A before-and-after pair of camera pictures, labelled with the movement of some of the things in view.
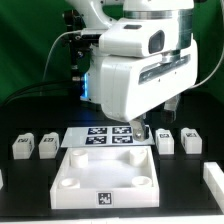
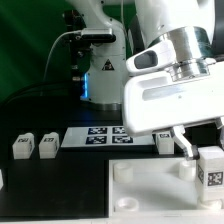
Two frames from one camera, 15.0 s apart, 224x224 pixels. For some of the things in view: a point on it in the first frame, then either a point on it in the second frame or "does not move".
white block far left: (23, 146) does not move
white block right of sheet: (165, 141) does not move
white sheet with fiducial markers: (107, 136) does not move
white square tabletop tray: (112, 177) to (165, 188)
